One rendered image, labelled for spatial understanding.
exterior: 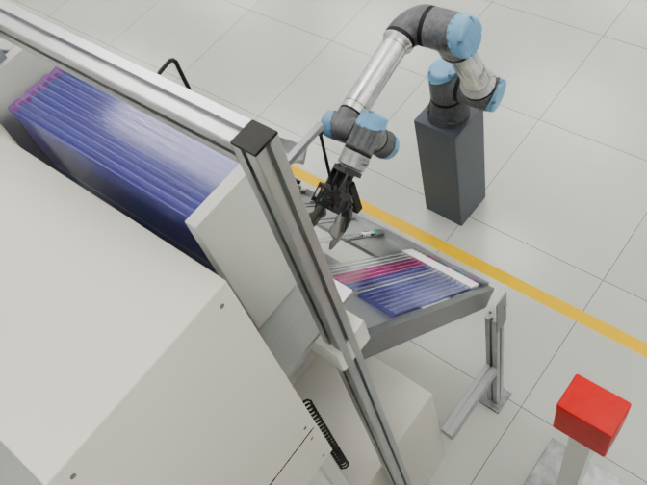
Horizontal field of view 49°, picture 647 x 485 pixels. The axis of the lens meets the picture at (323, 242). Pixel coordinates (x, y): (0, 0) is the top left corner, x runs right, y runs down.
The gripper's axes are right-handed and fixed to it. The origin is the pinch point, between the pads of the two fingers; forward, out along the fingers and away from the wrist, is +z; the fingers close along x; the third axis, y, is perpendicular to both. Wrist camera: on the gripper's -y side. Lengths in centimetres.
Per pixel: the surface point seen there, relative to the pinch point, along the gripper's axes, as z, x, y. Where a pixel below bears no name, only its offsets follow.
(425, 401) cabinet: 28, 38, -24
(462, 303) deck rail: -1.8, 38.0, -12.0
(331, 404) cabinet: 41.0, 16.7, -16.6
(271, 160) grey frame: -17, 41, 93
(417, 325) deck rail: 4.9, 38.0, 11.2
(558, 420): 13, 69, -24
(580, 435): 14, 75, -25
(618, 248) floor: -36, 48, -132
